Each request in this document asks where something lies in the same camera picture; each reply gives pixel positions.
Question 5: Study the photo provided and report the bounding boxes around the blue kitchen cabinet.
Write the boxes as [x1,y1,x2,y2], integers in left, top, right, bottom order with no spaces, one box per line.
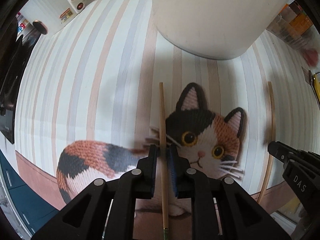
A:
[1,153,59,235]

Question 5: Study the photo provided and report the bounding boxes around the yellow utility knife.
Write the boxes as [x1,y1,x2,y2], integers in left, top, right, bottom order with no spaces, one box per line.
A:
[309,71,320,107]

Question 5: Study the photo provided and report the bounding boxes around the cat pattern striped table mat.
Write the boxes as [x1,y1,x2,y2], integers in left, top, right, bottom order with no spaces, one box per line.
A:
[14,0,318,240]

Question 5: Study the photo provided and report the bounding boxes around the clear plastic bag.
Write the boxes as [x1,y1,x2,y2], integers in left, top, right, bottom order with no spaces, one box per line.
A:
[301,26,319,68]

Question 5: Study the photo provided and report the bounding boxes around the clear plastic condiment tray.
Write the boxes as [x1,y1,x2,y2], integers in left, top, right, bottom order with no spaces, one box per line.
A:
[266,1,315,50]

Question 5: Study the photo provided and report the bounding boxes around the beige cylindrical utensil holder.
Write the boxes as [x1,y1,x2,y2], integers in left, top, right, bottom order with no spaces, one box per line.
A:
[152,0,289,60]

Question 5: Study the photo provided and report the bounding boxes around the black induction cooktop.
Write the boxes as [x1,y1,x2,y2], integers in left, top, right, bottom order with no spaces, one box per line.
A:
[1,19,41,144]

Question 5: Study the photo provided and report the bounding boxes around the pink white electric kettle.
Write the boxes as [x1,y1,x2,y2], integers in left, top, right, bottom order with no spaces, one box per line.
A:
[20,0,86,36]

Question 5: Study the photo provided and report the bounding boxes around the colourful wall stickers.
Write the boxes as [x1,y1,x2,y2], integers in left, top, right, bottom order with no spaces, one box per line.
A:
[16,12,29,36]

